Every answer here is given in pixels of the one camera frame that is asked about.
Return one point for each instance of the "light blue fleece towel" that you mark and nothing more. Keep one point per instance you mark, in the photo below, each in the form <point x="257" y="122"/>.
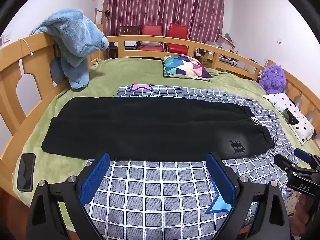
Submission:
<point x="72" y="42"/>

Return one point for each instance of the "pile of cardboard boxes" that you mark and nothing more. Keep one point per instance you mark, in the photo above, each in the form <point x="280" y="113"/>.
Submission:
<point x="222" y="46"/>

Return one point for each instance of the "green fleece blanket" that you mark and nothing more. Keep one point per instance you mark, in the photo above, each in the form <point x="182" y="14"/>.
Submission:
<point x="62" y="105"/>

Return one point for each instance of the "wooden bed frame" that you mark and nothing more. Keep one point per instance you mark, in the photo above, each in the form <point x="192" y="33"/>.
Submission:
<point x="15" y="85"/>

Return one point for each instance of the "red striped curtain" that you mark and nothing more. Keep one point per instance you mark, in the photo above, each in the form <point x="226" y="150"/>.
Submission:
<point x="162" y="5"/>

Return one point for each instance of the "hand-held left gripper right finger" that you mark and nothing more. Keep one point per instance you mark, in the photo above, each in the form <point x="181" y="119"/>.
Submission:
<point x="222" y="177"/>

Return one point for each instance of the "white flower print pillow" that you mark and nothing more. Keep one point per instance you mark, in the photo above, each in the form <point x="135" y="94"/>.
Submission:
<point x="300" y="127"/>

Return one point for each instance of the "white wall socket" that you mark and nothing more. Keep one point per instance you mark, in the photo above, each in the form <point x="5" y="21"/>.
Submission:
<point x="6" y="37"/>

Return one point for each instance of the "person's right hand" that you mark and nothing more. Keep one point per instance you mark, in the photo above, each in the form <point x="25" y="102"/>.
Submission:
<point x="308" y="215"/>

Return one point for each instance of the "purple plush toy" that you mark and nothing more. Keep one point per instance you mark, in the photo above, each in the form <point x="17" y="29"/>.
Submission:
<point x="272" y="78"/>

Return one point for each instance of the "blue checked blanket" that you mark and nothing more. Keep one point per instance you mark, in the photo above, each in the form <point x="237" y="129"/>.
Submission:
<point x="160" y="195"/>

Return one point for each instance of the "colourful triangle pattern pillow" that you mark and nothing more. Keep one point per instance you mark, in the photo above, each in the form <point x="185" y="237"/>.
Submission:
<point x="186" y="66"/>

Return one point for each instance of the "red chair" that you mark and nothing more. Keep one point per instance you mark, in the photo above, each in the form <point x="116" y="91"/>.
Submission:
<point x="178" y="33"/>
<point x="151" y="30"/>

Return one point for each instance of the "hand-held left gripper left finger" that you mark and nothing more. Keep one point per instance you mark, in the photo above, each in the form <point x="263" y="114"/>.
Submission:
<point x="95" y="177"/>

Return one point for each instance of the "dark wooden chair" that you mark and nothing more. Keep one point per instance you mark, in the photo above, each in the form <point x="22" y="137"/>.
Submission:
<point x="129" y="30"/>

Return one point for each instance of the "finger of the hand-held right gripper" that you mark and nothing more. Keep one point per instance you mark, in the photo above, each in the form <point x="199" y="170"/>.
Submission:
<point x="283" y="162"/>
<point x="303" y="155"/>

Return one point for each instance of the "grey-blue cushion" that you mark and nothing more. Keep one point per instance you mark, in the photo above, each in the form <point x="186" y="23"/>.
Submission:
<point x="57" y="71"/>

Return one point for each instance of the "black smartphone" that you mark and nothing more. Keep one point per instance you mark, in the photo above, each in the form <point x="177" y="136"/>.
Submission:
<point x="25" y="172"/>

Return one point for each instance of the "black pants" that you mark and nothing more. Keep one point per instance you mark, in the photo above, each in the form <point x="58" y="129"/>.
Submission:
<point x="150" y="127"/>

